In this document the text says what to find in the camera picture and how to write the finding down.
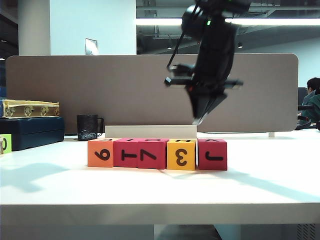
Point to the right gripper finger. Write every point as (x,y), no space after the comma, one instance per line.
(212,102)
(197,105)

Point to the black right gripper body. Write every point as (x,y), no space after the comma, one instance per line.
(207,87)

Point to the red foam block A J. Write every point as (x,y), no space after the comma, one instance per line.
(212,156)

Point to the yellow foam block H 3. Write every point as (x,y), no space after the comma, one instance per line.
(181,156)

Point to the red foam block O R 7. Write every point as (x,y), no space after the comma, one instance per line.
(152,155)

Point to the red foam block T I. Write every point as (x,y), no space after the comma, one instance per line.
(126,155)

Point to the orange foam block monkey 6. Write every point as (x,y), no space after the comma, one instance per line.
(100,155)

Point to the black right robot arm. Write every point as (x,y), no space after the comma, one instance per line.
(215,50)

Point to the white divider foot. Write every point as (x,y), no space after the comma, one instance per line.
(271,135)

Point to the black office chair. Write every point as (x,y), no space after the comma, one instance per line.
(303,107)

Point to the brown desk divider panel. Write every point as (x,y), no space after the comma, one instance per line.
(100,92)

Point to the seated person dark hair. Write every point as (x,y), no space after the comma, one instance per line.
(311,100)

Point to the black mug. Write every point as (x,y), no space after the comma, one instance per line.
(87,126)

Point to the yellow patterned box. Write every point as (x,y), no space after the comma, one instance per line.
(30,110)

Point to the dark blue case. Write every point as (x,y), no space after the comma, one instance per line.
(30,132)

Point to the green foam block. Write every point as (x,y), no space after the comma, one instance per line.
(7,143)

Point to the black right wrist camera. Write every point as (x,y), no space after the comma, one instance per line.
(182,70)

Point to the wall sign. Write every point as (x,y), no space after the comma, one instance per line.
(91,46)

